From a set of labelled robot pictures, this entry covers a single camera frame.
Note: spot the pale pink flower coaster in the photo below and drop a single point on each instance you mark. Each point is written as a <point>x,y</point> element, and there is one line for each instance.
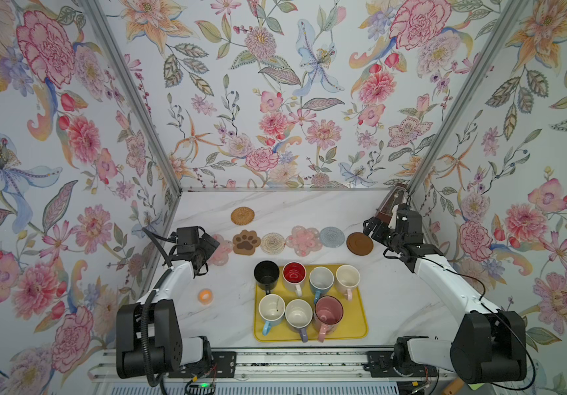
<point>222,252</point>

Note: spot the red interior white mug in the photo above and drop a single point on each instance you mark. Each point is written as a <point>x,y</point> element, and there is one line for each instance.
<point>294,276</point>

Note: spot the white mug purple handle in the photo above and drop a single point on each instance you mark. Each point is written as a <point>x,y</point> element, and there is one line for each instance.
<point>299,316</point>

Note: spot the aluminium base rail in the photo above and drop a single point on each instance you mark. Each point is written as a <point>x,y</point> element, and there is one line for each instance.
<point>316,364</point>

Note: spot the brown wooden metronome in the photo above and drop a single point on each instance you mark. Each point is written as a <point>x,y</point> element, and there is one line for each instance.
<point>388,207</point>

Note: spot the brown wooden round coaster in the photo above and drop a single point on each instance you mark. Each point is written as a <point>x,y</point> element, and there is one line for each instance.
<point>360,244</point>

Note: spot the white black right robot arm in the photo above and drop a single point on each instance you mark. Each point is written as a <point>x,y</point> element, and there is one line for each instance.
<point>490,344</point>

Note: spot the yellow tray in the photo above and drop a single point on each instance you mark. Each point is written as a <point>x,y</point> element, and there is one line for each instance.
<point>353,326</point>

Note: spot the white embroidered round coaster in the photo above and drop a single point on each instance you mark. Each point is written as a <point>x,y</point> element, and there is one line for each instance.
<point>273,243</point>

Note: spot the grey round coaster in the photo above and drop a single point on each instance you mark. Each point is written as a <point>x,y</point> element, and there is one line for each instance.
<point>332,237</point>

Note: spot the cream mug pink handle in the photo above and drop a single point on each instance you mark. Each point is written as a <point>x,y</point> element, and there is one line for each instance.
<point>347,279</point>

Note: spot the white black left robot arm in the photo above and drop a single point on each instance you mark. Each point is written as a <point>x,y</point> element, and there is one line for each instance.
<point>149,343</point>

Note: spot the white mug light-blue handle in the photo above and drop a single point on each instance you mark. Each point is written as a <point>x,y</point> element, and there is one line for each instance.
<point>272,310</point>

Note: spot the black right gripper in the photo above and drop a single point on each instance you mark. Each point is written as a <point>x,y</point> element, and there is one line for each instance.
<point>383,227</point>

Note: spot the small orange ball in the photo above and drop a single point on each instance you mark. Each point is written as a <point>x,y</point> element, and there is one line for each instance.
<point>205,297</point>

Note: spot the white mug blue handle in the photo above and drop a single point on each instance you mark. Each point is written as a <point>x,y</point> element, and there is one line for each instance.
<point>321,280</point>

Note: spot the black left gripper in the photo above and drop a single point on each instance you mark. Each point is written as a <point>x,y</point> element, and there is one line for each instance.
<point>208,248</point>

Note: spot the woven rattan round coaster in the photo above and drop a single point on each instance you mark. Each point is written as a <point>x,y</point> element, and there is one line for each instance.
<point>242,216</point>

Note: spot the cork paw print coaster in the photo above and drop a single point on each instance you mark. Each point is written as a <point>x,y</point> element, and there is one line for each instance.
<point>246,242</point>

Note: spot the black mug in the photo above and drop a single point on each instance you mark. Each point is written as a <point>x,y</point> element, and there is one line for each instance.
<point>266,274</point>

